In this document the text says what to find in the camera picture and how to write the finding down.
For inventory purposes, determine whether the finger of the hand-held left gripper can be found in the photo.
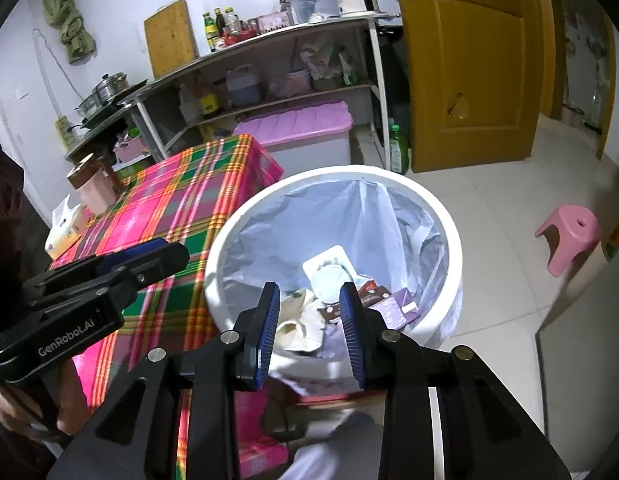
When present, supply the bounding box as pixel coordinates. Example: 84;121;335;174
22;239;170;297
26;243;191;313

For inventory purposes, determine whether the grey side table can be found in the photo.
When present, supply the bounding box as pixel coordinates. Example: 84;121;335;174
64;105;155;166

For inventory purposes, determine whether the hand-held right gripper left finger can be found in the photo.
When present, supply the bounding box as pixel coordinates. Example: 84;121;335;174
46;281;281;480

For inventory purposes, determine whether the yellow wooden door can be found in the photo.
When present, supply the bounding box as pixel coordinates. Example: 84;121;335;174
392;0;545;175

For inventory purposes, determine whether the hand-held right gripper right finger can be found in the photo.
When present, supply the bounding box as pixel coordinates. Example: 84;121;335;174
338;281;573;480

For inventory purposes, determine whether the bundle of plastic bags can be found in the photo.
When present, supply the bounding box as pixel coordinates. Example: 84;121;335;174
299;42;360;86

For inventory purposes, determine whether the white round trash bin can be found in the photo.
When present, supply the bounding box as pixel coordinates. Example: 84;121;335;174
204;166;463;411

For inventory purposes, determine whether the pink plastic stool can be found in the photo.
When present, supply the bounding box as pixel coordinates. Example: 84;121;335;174
534;205;603;277

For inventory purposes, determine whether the yellow white tissue pack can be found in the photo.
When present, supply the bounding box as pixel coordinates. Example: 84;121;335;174
44;195;92;261

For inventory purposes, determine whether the translucent plastic bin liner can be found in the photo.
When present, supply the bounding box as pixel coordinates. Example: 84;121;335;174
222;177;463;361

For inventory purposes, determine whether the pink basket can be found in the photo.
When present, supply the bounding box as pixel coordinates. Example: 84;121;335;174
113;135;147;163

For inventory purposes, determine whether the large steel pot with lid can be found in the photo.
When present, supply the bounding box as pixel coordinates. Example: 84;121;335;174
93;72;130;101

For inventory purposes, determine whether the yellow-labelled jar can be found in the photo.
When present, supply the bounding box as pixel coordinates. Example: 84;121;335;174
198;87;221;120

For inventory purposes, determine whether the wooden cutting board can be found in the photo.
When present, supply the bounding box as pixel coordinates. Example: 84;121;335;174
143;0;200;80

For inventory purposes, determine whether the green plastic bottle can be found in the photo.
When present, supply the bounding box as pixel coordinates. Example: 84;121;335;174
388;124;410;175

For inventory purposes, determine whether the yellowish power strip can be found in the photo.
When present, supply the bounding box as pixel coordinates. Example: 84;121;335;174
54;116;77;152

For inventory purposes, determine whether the person's left hand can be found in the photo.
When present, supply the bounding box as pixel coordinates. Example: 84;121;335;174
0;354;90;443

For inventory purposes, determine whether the pink pitcher with brown lid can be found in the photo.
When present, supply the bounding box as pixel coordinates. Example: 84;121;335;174
66;152;125;216

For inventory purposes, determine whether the white plastic tray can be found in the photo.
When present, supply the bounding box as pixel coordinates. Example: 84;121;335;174
302;245;360;306

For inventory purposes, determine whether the small grey printed box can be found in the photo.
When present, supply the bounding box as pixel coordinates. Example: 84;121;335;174
379;287;421;331

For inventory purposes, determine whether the brown snack wrapper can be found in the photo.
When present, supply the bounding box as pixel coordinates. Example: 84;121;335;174
357;282;393;308

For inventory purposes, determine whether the pink green plaid tablecloth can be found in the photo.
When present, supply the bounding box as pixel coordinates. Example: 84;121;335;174
49;133;290;480

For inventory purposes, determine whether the green hanging cloth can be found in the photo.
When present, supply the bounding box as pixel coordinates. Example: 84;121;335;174
42;0;96;65

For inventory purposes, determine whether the pink utensil box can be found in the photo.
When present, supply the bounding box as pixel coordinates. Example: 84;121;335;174
258;12;292;31

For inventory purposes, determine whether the beige paper bag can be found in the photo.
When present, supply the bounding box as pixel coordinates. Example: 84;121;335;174
272;287;330;356

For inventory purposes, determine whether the pink plastic bin lid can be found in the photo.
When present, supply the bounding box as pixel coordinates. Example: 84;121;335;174
234;100;354;167

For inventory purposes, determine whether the blue-grey jerry can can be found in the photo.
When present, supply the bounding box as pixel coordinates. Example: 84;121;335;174
224;65;262;108

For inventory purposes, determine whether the metal shelf unit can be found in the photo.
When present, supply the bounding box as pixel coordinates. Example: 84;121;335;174
118;10;405;161

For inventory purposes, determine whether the clear storage container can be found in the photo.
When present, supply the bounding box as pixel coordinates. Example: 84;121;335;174
285;0;340;25

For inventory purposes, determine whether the small steel pot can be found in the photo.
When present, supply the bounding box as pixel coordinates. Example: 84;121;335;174
75;94;102;118

